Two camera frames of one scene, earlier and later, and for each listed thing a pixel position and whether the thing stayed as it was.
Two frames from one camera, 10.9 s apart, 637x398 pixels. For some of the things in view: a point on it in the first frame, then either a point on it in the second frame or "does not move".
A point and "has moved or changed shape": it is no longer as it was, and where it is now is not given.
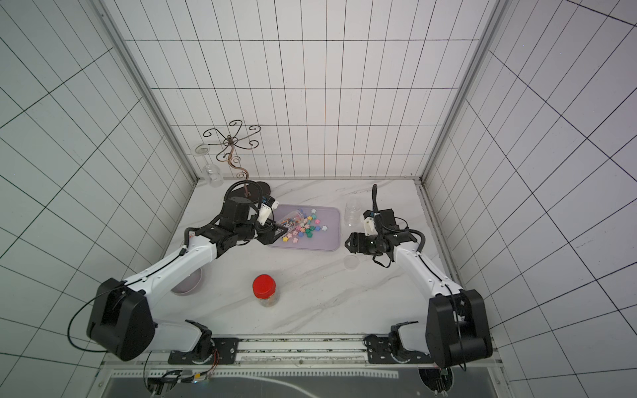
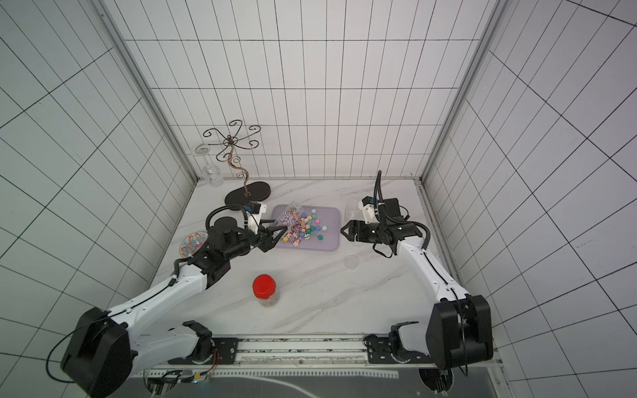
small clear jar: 294,220 has moved or changed shape
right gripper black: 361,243 to 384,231
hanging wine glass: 211,172 does not move
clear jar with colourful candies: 352,212 does not move
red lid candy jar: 264,288 does not move
